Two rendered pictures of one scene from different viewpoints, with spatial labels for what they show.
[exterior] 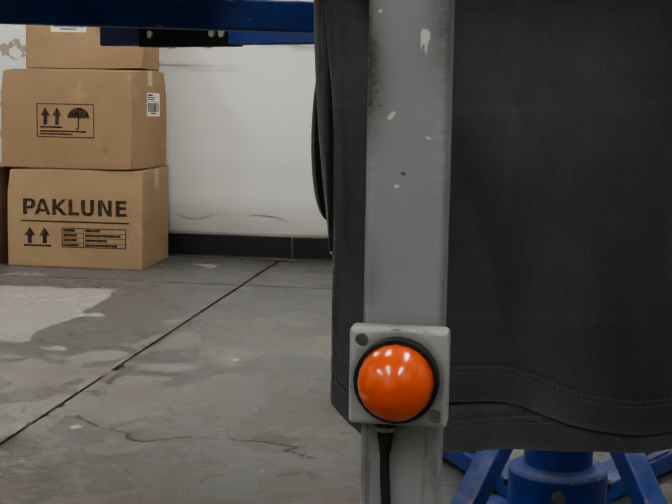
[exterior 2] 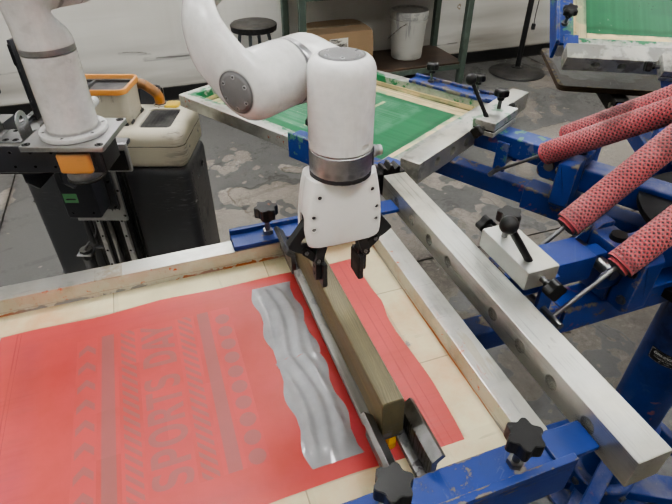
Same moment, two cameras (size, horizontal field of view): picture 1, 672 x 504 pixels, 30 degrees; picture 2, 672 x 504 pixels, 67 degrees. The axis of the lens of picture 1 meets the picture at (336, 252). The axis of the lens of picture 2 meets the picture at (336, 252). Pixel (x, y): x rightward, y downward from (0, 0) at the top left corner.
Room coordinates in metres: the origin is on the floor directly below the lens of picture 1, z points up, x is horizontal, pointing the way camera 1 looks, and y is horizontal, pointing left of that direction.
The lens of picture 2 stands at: (1.11, -0.75, 1.56)
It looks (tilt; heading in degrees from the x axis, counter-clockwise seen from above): 37 degrees down; 61
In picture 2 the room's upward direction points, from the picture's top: straight up
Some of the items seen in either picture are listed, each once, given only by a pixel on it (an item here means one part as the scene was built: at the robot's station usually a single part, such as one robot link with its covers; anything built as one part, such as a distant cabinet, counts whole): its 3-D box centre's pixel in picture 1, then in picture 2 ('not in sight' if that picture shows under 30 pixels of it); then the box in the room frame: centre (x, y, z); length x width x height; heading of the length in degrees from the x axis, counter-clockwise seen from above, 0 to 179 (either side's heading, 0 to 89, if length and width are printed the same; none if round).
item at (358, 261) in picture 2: not in sight; (365, 252); (1.42, -0.28, 1.13); 0.03 x 0.03 x 0.07; 81
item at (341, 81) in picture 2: not in sight; (320, 90); (1.38, -0.24, 1.35); 0.15 x 0.10 x 0.11; 114
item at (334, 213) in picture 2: not in sight; (340, 200); (1.38, -0.28, 1.22); 0.10 x 0.07 x 0.11; 171
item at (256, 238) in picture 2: not in sight; (308, 235); (1.46, -0.01, 0.98); 0.30 x 0.05 x 0.07; 171
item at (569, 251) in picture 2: not in sight; (539, 268); (1.74, -0.33, 1.02); 0.17 x 0.06 x 0.05; 171
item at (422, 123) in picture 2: not in sight; (376, 88); (1.90, 0.43, 1.05); 1.08 x 0.61 x 0.23; 111
